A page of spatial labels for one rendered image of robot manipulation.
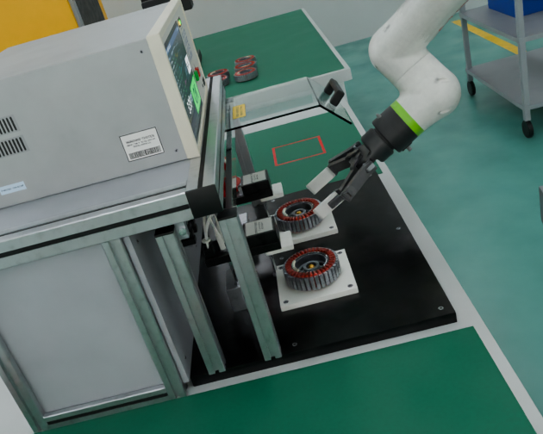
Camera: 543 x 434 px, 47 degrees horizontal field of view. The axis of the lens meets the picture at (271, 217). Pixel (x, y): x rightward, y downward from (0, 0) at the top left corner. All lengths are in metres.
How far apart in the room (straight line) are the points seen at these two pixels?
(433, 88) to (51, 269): 0.83
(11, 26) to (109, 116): 3.81
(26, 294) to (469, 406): 0.69
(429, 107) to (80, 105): 0.71
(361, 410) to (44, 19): 4.09
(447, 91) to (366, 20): 5.25
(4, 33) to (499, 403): 4.33
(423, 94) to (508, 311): 1.17
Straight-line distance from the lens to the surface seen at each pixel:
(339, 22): 6.53
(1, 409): 1.33
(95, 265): 1.00
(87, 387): 1.14
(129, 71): 1.00
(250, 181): 1.38
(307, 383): 1.05
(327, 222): 1.42
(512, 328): 2.27
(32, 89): 1.04
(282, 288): 1.23
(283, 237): 1.20
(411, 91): 1.36
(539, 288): 2.44
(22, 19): 4.79
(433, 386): 1.01
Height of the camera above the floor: 1.45
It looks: 26 degrees down
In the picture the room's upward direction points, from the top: 16 degrees counter-clockwise
